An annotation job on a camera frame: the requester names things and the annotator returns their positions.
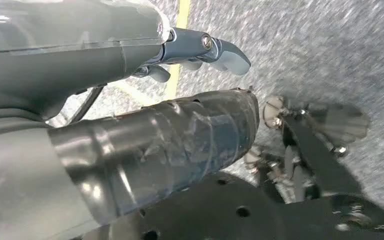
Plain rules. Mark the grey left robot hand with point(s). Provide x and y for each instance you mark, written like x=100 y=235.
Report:
x=79 y=66

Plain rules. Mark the ribbed grey left arm sleeve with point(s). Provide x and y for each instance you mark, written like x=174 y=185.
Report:
x=10 y=124

